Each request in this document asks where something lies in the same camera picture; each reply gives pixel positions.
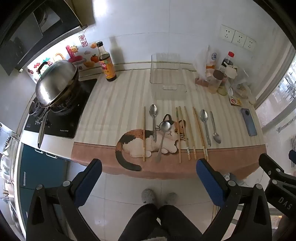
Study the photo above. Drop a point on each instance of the blue cabinet door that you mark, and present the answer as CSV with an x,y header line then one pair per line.
x,y
41,166

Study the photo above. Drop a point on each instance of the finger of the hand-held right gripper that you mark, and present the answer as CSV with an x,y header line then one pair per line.
x,y
292,157
269,164

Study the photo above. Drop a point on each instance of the black range hood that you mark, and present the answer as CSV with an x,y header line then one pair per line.
x,y
27,30

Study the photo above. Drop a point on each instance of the red capped dark sauce bottle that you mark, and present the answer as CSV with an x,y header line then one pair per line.
x,y
227,60

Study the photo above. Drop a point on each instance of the oval steel spoon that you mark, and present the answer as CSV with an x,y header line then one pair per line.
x,y
153,111
204,116

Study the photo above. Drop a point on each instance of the white wall outlet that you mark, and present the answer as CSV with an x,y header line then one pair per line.
x,y
226,33
250,42
239,39

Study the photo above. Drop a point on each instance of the grey slipper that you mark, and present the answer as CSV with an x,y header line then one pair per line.
x,y
148,196
170,198

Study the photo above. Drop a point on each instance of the group of wooden chopsticks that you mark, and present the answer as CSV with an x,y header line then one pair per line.
x,y
203,136

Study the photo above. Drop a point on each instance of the round steel soup spoon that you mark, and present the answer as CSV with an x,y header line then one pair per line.
x,y
165,127

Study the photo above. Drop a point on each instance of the colourful wall stickers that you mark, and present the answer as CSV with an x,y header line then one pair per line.
x,y
76,54

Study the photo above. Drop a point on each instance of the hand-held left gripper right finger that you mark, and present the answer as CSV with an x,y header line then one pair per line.
x,y
209,180

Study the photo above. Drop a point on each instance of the cat printed mat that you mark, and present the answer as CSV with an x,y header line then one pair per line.
x,y
111,104

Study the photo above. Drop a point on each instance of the small red and yellow packet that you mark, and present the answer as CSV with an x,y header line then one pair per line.
x,y
234,100

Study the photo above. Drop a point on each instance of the wooden chopstick patterned end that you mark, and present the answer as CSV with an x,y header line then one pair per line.
x,y
199,132
184,134

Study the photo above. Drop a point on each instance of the black gas stove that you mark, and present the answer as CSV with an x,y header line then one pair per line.
x,y
69,120

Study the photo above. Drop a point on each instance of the person's left leg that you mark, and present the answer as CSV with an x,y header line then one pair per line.
x,y
141,222

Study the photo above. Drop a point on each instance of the clear plastic container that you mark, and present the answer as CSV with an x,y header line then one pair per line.
x,y
168,76

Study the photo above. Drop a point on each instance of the small steel spoon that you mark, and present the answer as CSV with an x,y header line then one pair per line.
x,y
217,138

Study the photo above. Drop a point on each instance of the dark sauce bottle orange label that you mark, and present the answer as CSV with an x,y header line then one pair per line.
x,y
106,66

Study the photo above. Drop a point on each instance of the person's leg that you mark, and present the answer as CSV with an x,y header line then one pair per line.
x,y
141,222
178,222

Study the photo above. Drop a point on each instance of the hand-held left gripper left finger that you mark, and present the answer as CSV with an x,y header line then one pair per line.
x,y
89,180

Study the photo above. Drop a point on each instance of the person's right leg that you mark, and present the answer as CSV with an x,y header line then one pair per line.
x,y
178,222

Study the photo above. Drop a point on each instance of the blue smartphone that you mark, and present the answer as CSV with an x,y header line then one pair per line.
x,y
249,121

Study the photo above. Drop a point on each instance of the brown lidded jar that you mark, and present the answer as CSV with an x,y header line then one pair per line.
x,y
217,80

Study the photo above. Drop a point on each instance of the steel wok lid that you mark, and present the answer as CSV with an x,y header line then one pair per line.
x,y
56,80

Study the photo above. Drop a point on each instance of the crumpled clear plastic bag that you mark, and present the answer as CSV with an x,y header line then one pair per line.
x,y
242,85

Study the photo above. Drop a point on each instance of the window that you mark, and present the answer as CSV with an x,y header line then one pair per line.
x,y
279,99

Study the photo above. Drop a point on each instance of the clear plastic bag with packets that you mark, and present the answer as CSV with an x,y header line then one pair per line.
x,y
204,67

